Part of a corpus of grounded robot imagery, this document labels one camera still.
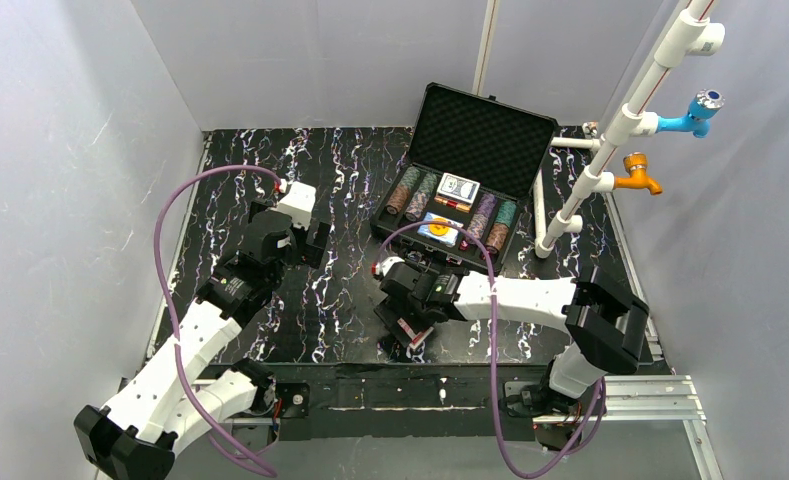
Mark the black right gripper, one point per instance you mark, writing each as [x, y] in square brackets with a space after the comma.
[398, 324]

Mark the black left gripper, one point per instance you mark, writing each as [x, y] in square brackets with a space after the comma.
[313, 241]

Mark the red playing card deck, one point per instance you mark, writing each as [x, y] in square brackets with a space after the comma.
[412, 337]

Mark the orange dealer button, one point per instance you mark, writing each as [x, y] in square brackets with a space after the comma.
[439, 227]

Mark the blue playing card deck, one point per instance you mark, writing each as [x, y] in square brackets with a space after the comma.
[457, 188]

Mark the dark green chip stack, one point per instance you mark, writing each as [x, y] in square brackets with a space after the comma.
[411, 175]

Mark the black poker set case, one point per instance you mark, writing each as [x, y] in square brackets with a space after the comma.
[496, 145]

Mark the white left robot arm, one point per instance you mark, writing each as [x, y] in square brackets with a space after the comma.
[140, 431]

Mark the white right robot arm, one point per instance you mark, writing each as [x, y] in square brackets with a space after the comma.
[604, 320]

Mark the blue card deck in case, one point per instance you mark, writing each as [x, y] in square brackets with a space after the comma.
[450, 239]

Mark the grey chip stack in case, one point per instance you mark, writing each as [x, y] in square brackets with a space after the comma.
[421, 197]

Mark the purple chip stack in case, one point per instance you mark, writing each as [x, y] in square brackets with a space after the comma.
[480, 219]

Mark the green chip stack in case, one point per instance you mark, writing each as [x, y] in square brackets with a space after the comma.
[500, 226]

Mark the orange plastic tap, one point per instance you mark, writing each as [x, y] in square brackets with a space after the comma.
[637, 178]

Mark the blue plastic tap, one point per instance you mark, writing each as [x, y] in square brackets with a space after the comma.
[704, 106]

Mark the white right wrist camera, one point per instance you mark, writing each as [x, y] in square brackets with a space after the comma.
[381, 268]

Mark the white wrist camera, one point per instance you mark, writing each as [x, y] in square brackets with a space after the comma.
[297, 201]
[381, 268]

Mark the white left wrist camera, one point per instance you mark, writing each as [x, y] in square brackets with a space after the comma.
[297, 201]

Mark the white pvc pipe frame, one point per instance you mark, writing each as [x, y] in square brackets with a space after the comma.
[690, 33]

